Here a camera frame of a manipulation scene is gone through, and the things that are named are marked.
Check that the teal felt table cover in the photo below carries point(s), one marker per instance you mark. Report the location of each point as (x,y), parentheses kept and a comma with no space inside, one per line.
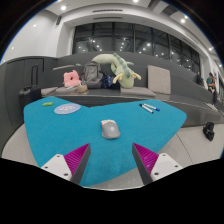
(66,133)

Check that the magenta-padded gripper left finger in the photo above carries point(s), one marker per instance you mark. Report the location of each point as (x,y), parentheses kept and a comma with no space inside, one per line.
(58,165)

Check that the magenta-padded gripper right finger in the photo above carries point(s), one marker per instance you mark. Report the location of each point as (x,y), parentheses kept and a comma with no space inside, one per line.
(163,165)

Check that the white marker with black cap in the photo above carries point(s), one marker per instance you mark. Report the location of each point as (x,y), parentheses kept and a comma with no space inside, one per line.
(146,109)

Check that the grey computer mouse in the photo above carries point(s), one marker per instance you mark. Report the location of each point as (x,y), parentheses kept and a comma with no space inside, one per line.
(110,130)

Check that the grey backpack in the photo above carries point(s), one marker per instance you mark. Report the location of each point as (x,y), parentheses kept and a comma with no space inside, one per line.
(91,75)

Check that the black bag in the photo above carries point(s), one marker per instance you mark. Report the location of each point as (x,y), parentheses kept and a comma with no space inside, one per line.
(209,131)

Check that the green plush dragon toy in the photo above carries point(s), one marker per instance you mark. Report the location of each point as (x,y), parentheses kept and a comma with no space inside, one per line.
(123,75)

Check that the round light blue mouse pad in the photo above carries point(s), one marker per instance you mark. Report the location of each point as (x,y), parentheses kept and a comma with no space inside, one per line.
(67,108)

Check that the black wall speaker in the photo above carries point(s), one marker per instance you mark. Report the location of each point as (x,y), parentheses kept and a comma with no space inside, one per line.
(58,20)

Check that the dark blue dotted bag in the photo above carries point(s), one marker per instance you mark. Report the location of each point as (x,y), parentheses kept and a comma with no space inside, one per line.
(107,81)

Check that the flat grey seat cushion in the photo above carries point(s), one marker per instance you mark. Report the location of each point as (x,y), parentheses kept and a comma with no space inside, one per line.
(48,91)
(137,91)
(66,89)

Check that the person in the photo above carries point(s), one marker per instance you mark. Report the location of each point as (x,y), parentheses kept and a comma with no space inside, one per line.
(199,79)
(210,82)

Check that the upright grey seat cushion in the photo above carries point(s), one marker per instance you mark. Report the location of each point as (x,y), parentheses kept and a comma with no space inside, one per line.
(159,79)

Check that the small green eraser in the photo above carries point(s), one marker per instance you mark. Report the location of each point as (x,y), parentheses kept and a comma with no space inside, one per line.
(48,104)

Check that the ceiling lights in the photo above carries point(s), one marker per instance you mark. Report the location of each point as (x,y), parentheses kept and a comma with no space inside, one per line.
(63,7)

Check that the pink plush cushion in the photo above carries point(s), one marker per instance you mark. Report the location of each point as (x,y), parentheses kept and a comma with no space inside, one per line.
(70,80)

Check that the white marker with blue cap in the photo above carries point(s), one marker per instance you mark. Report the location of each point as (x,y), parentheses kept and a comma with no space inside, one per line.
(151,107)

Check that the small tan pouch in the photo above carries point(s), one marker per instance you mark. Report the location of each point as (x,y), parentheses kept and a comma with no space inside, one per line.
(82,89)

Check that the black suitcase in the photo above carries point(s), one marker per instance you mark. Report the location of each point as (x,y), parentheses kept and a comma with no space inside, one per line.
(29,96)

